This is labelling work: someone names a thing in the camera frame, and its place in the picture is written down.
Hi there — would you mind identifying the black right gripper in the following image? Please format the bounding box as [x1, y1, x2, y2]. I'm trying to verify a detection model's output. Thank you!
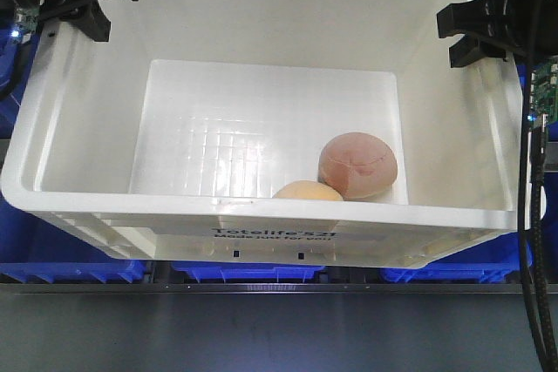
[436, 0, 557, 68]

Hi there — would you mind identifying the pink plush ball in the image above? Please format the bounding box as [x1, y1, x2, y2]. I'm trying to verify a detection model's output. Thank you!
[318, 132, 398, 200]

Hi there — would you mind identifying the white plastic tote box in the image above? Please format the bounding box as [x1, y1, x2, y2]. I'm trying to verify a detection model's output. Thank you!
[0, 0, 546, 269]

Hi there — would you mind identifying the cream plush ball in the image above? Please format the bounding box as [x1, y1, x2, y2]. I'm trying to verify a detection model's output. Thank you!
[274, 180, 344, 201]

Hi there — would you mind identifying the green circuit board left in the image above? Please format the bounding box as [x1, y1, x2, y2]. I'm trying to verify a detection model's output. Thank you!
[10, 0, 44, 44]

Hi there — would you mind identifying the green circuit board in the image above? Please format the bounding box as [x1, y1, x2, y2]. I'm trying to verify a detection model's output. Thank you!
[530, 57, 557, 125]
[10, 0, 44, 44]

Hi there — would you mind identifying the green circuit board right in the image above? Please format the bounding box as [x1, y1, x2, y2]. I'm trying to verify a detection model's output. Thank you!
[530, 57, 557, 125]

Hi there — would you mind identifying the blue storage bin right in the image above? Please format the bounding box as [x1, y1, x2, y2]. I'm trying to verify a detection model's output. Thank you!
[378, 75, 558, 284]

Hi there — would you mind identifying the blue storage bin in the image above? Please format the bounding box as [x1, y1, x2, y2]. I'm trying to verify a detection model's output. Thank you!
[378, 75, 558, 284]
[0, 23, 147, 285]
[171, 261, 325, 283]

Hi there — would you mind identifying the blue storage bin left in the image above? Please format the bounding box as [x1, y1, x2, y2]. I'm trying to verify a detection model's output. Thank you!
[0, 23, 147, 285]

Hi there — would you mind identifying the blue storage bin middle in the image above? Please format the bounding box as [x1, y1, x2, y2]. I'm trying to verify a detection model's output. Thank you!
[171, 261, 325, 283]

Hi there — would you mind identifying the black left cable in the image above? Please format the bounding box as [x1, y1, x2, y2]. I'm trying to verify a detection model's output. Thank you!
[0, 38, 31, 103]

